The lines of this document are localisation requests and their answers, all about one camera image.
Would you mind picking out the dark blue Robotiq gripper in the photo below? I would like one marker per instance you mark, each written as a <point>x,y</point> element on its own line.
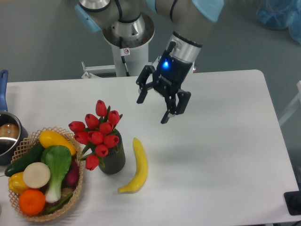
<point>166,80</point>

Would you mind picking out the red tulip bouquet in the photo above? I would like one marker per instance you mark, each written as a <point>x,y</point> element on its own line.
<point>97,133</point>

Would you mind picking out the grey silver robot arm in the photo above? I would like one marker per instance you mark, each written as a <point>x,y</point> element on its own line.
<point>193,20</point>

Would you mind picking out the dark grey ribbed vase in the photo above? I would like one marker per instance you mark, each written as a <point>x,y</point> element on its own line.
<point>115,160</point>

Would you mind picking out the yellow toy banana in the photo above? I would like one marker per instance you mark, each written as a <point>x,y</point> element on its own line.
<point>136,183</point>

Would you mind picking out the green toy bok choy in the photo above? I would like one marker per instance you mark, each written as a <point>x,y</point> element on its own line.
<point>58,160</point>

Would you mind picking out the yellow toy squash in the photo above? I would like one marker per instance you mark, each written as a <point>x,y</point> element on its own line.
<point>50,138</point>

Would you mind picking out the purple toy sweet potato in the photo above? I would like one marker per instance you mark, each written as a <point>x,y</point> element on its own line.
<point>72,177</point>

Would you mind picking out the blue plastic bag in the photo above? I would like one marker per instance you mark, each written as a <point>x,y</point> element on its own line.
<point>281,15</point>

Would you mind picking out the dark green toy cucumber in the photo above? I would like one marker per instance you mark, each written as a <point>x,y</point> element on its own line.
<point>32,156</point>

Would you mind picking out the green toy chili pepper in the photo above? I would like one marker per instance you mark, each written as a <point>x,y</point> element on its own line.
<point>59,205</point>

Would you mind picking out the woven wicker basket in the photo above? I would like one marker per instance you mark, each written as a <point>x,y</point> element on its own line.
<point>24,147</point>

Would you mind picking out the round white radish slice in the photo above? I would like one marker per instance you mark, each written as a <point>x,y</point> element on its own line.
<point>36,175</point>

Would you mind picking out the black device at table edge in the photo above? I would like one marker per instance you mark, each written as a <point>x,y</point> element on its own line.
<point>293,202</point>

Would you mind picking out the orange toy tangerine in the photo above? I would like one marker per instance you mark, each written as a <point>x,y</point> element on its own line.
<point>32,202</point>

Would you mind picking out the yellow toy bell pepper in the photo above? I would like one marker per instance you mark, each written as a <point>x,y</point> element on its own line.
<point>16,183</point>

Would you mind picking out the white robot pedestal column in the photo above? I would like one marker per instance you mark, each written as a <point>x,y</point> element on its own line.
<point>130,47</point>

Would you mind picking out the white metal frame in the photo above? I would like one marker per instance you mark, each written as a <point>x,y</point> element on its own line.
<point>292,107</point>

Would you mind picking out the blue saucepan with handle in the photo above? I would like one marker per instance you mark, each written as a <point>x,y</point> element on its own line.
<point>12,131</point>

